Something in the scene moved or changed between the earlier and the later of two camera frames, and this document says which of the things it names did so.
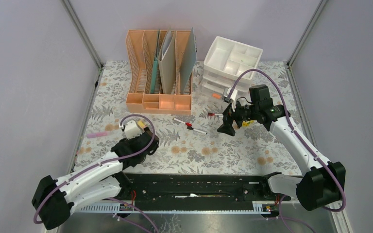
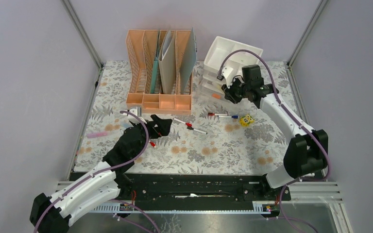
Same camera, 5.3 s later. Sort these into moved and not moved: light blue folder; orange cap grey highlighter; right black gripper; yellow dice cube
Moved: right black gripper
Not moved: yellow dice cube; orange cap grey highlighter; light blue folder
